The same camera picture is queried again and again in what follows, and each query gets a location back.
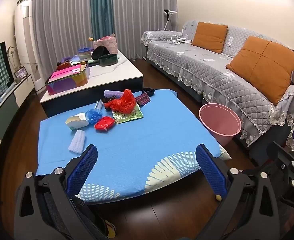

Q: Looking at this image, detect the white paper box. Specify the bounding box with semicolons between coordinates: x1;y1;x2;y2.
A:
66;112;89;131

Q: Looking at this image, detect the pink plastic bin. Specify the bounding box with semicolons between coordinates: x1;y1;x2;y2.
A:
199;103;242;147

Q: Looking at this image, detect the blue plastic bag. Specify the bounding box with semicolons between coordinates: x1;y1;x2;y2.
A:
85;109;104;123

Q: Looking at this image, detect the stack of pastel bowls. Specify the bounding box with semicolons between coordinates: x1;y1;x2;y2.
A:
77;47;92;61

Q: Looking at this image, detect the pink patterned bag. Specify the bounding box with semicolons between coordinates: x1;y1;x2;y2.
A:
93;33;119;54

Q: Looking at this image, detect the blue printed tablecloth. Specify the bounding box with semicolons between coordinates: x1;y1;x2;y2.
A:
35;89;232;203

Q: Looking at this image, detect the small red plastic bag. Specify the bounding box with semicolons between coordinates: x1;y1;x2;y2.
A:
94;116;116;131

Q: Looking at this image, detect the photo frame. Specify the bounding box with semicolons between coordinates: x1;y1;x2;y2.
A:
14;67;28;79

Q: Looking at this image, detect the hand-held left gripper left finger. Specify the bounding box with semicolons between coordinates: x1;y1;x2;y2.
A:
13;144;99;240

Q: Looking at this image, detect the clear plastic bag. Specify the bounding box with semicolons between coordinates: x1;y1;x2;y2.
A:
94;99;105;112

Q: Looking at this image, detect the teal curtain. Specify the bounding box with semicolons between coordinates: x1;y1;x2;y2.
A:
90;0;113;39

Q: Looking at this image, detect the white power cable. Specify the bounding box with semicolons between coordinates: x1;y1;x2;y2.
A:
158;27;191;44

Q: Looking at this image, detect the colourful slipper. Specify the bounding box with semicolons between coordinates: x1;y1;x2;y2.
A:
102;219;116;238

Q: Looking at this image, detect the white marble coffee table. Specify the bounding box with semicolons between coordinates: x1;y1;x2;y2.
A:
40;47;144;118

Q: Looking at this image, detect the grey quilted sofa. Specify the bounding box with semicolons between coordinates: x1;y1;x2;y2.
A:
141;20;294;165

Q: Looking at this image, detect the purple foam fruit net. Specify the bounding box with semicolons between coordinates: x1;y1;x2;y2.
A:
104;90;124;99

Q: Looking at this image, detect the pink paper pad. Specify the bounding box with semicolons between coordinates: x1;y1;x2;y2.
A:
51;65;82;77

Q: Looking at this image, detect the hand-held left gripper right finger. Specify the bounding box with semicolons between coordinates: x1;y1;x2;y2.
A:
195;144;284;240

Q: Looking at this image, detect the grey curtain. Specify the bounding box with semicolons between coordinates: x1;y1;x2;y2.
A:
25;0;94;60
111;0;179;60

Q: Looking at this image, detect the potted plant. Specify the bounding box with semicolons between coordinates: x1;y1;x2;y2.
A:
7;46;19;84

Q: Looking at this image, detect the large red plastic bag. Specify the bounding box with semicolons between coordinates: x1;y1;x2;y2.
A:
104;89;137;114

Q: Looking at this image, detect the maroon checkered packet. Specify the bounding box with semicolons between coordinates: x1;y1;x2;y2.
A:
135;92;151;106

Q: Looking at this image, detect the black round lid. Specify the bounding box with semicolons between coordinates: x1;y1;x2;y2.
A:
91;45;110;60

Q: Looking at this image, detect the colourful storage box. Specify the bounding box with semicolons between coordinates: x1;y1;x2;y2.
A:
45;61;91;96

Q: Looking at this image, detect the green snack wrapper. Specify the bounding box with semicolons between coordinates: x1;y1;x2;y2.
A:
112;104;144;125

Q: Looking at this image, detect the white standing air conditioner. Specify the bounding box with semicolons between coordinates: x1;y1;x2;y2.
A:
14;0;45;93

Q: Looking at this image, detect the orange cushion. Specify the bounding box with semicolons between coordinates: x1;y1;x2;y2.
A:
225;36;294;105
191;22;229;54

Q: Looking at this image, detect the white foam fruit net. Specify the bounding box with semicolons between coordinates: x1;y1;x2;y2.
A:
68;129;87;154

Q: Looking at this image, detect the white television cabinet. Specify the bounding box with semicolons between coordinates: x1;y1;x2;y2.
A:
0;74;36;140

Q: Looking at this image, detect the black television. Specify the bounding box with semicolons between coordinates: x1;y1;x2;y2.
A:
0;41;15;113

